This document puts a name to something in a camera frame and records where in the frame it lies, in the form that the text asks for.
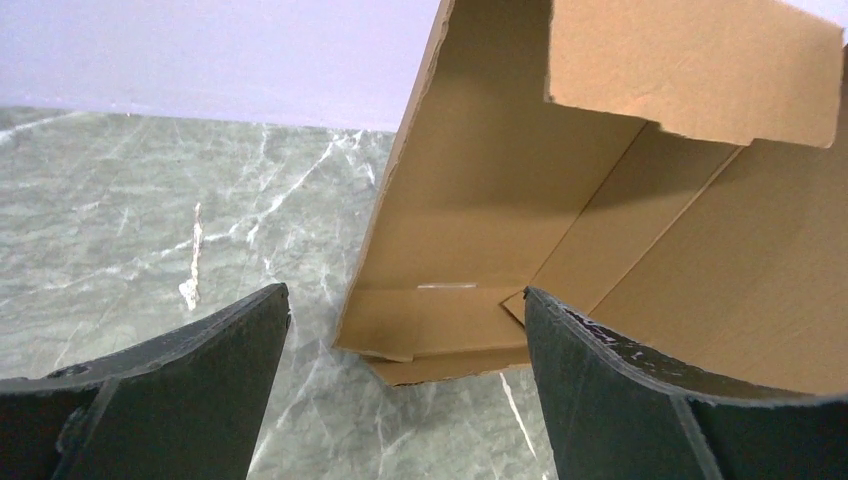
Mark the brown cardboard box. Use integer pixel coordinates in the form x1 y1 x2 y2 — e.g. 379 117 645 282
334 0 847 394

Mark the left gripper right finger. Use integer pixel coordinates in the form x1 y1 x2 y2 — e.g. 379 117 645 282
523 287 847 480

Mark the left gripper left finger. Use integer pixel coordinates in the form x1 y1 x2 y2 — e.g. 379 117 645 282
1 283 291 479

